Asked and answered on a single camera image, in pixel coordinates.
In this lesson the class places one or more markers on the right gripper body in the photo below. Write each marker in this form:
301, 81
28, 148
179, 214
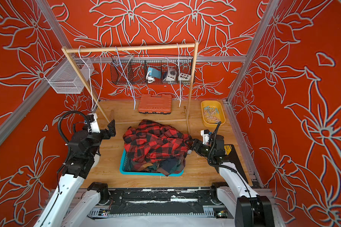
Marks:
205, 150

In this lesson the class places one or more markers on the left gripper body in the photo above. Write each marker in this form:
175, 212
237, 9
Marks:
96, 139

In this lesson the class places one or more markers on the white wire hanger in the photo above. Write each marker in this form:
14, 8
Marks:
179, 96
90, 68
124, 74

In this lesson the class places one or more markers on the dark plaid shirt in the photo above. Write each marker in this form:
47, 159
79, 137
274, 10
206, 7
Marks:
139, 166

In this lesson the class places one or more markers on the red black plaid shirt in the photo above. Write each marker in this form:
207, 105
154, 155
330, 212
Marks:
152, 141

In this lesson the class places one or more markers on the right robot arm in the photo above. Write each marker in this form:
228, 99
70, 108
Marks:
247, 207

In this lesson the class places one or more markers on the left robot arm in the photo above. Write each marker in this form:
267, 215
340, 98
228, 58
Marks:
83, 154

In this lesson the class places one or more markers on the black yellow tool case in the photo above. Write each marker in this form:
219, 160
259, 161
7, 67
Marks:
234, 158

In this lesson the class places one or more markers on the yellow plastic tray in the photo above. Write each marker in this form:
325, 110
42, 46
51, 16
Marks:
212, 113

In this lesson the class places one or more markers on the teal plastic basket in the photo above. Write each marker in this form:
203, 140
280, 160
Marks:
169, 167

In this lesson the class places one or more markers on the white mesh basket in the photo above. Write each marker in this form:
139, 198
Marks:
64, 80

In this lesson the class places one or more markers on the red brown box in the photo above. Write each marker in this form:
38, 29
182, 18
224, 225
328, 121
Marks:
156, 104

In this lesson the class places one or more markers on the white dotted box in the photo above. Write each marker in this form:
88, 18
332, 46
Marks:
184, 77

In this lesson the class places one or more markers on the white power adapter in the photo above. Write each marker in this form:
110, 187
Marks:
170, 75

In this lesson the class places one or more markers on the wooden hanging rack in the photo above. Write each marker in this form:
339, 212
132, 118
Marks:
67, 52

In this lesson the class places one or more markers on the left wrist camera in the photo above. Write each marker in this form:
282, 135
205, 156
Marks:
93, 118

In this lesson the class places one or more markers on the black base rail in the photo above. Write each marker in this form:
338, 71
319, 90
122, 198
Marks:
183, 202

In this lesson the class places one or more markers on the black wire basket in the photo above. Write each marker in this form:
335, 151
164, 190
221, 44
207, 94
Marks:
139, 65

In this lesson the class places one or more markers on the teal charger with cable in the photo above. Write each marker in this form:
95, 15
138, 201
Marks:
152, 74

